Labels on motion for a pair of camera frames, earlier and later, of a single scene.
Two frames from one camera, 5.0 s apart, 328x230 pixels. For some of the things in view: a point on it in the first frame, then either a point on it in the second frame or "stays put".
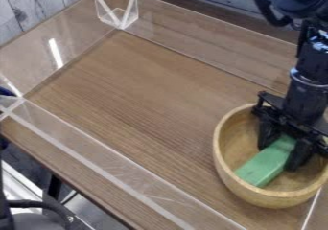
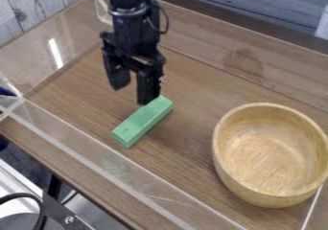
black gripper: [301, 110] -> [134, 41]
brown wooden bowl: [236, 146] stays put
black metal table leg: [55, 187] stays put
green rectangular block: [260, 170] -> [135, 126]
